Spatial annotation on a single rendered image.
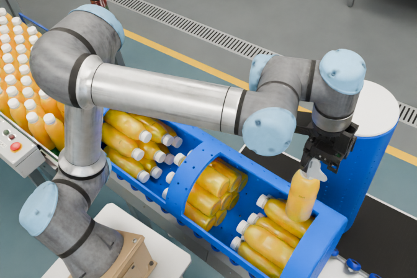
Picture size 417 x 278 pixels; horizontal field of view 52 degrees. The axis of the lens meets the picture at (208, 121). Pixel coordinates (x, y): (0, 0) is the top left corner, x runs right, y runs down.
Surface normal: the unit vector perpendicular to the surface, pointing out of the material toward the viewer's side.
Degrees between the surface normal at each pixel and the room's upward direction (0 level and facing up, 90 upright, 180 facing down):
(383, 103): 0
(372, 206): 0
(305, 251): 23
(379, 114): 0
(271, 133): 76
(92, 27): 41
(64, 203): 51
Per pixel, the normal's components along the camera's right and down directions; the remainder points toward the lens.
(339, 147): -0.62, 0.65
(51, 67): -0.36, -0.14
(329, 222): 0.16, -0.81
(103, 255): 0.39, -0.33
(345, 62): -0.07, -0.61
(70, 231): 0.52, -0.03
